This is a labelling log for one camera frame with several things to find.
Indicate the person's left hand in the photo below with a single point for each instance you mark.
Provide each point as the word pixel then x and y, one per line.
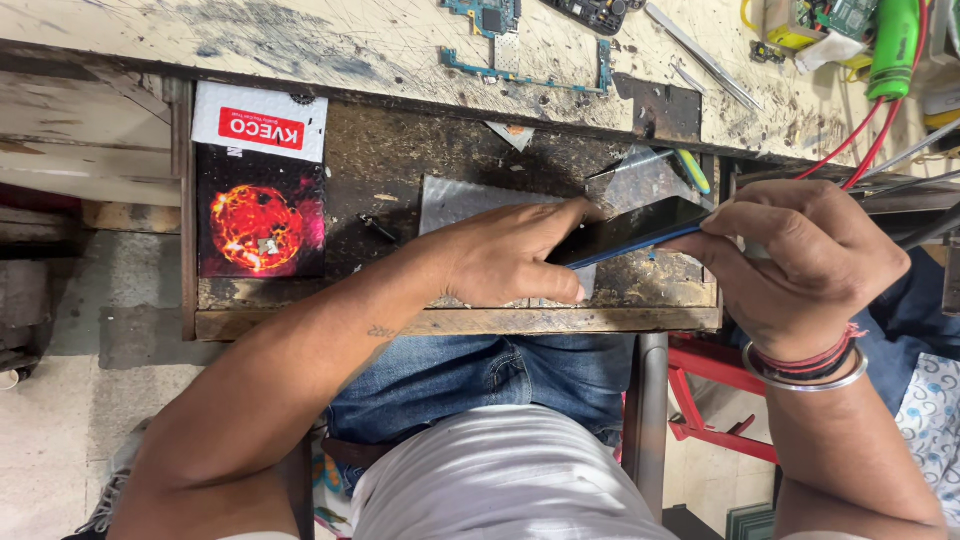
pixel 495 255

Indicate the person's right hand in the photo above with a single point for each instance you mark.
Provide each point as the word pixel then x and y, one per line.
pixel 810 270

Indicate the white plastic pry pick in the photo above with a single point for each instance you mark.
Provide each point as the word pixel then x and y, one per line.
pixel 757 250

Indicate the blue-edged black smartphone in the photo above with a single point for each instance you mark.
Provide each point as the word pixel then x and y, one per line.
pixel 637 229

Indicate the silver bangle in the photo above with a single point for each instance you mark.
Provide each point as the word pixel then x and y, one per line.
pixel 806 386

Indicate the small black metal part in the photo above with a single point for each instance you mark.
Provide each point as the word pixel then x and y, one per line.
pixel 377 228

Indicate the small triangular foil scrap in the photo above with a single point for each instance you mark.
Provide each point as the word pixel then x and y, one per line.
pixel 511 133

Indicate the blue jeans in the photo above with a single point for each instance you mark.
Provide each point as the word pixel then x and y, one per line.
pixel 480 379

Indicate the open wooden drawer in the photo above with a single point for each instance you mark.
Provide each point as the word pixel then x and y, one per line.
pixel 375 172

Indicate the clear plastic bag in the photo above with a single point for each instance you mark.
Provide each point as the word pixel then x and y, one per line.
pixel 645 184

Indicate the white blue floral cloth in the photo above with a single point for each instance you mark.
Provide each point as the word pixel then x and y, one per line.
pixel 934 427

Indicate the teal phone circuit board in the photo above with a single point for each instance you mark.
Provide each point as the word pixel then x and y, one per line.
pixel 504 45

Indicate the crumpled white tissue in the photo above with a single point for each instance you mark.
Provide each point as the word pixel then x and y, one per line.
pixel 825 51

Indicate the rusty metal lock plate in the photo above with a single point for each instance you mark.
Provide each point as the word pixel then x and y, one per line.
pixel 660 109

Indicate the small black chip part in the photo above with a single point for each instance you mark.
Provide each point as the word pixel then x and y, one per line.
pixel 766 52

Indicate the grey metal table leg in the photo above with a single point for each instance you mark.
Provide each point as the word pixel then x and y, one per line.
pixel 645 420

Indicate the white shirt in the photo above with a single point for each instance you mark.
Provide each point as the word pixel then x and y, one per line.
pixel 495 480

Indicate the small steel blade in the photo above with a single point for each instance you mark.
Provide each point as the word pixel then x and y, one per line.
pixel 686 76

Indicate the long steel tweezers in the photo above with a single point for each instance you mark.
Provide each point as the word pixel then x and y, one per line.
pixel 705 58

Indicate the green soldering tool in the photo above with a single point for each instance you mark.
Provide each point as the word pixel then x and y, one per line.
pixel 894 49

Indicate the packet with red planet print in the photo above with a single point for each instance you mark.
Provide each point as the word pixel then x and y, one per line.
pixel 259 195

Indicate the yellow box with circuit board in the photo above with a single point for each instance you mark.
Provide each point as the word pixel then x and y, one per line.
pixel 806 19

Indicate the stack of glass panes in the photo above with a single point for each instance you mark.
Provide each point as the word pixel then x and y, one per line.
pixel 750 523

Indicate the black phone housing part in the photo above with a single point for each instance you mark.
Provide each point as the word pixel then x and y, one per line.
pixel 596 13

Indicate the colourful patterned seat cloth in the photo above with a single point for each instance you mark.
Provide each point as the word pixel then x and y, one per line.
pixel 330 491

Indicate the grey sneaker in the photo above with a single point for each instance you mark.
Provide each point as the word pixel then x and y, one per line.
pixel 112 487

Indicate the red metal stool frame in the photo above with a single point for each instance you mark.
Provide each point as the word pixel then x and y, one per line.
pixel 709 375

